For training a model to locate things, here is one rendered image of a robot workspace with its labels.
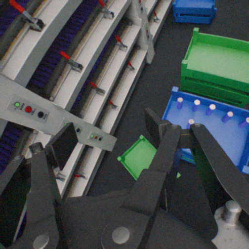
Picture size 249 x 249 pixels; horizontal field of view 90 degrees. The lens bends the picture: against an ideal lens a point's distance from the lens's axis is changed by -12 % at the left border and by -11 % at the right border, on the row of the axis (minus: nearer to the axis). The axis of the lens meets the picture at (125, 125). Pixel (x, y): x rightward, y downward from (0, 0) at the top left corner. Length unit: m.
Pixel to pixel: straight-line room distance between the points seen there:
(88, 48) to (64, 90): 0.19
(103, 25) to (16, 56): 0.37
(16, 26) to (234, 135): 0.74
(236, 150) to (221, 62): 0.36
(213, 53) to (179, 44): 0.53
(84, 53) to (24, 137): 0.37
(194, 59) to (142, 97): 0.45
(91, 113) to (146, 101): 0.44
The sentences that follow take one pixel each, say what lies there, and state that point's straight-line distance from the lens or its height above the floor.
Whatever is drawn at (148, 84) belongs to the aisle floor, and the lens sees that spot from 1.03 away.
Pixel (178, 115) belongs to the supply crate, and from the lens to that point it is 0.57.
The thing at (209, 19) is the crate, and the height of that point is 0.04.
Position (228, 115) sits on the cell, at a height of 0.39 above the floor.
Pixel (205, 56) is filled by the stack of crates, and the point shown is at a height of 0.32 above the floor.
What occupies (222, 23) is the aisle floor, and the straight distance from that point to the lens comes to 1.43.
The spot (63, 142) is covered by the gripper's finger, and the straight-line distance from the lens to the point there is 0.17.
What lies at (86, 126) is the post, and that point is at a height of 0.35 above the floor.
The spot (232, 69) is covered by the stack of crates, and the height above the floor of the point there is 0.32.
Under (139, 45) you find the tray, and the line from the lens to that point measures 1.03.
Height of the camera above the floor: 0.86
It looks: 65 degrees down
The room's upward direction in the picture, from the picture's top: 48 degrees counter-clockwise
